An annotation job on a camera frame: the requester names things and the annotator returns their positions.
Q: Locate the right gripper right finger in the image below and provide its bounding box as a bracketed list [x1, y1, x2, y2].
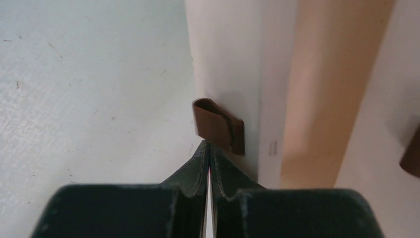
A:
[210, 145, 384, 238]

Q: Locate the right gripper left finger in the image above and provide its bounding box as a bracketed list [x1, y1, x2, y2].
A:
[31, 141, 210, 238]

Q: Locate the cream plastic drawer cabinet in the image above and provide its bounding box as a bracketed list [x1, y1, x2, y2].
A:
[185, 0, 420, 238]

